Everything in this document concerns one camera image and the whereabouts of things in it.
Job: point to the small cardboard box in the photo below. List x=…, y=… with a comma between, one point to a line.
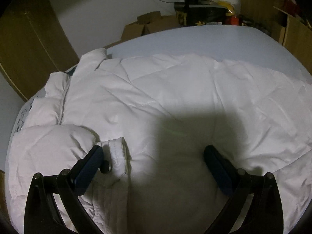
x=132, y=30

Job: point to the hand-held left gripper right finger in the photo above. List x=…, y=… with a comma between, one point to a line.
x=219, y=170

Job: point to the large brown cardboard panel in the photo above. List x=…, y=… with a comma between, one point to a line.
x=31, y=41

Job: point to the tall cardboard box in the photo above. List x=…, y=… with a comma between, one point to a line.
x=297, y=34

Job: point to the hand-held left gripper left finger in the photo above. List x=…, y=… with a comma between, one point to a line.
x=91, y=168

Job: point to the red container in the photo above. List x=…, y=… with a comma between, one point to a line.
x=232, y=20

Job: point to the open cardboard box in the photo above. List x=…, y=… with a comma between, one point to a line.
x=158, y=22

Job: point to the white down jacket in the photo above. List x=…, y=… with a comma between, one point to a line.
x=170, y=97

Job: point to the yellow bag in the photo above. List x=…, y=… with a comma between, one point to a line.
x=226, y=7

